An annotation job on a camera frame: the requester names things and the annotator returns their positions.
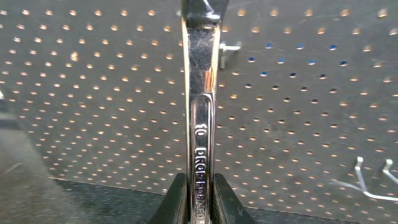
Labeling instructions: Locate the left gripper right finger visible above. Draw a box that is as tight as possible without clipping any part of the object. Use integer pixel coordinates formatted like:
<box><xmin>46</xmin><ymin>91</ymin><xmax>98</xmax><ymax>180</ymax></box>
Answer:
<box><xmin>211</xmin><ymin>172</ymin><xmax>256</xmax><ymax>224</ymax></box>

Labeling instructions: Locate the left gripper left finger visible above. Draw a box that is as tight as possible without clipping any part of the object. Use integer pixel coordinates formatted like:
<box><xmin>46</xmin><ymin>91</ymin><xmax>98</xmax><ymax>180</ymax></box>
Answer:
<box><xmin>146</xmin><ymin>172</ymin><xmax>189</xmax><ymax>224</ymax></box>

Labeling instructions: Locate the wrench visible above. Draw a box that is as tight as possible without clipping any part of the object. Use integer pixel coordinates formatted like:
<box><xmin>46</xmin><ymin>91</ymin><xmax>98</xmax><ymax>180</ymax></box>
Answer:
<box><xmin>180</xmin><ymin>0</ymin><xmax>230</xmax><ymax>224</ymax></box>

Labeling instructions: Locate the black pegboard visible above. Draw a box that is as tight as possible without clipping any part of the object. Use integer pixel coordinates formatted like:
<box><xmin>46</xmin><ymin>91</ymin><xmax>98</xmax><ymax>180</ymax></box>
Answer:
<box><xmin>0</xmin><ymin>0</ymin><xmax>398</xmax><ymax>224</ymax></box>

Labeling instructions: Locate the metal hook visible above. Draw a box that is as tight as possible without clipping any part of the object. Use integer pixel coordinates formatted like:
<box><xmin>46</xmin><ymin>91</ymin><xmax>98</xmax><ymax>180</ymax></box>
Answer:
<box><xmin>218</xmin><ymin>41</ymin><xmax>243</xmax><ymax>70</ymax></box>
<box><xmin>329</xmin><ymin>156</ymin><xmax>398</xmax><ymax>202</ymax></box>

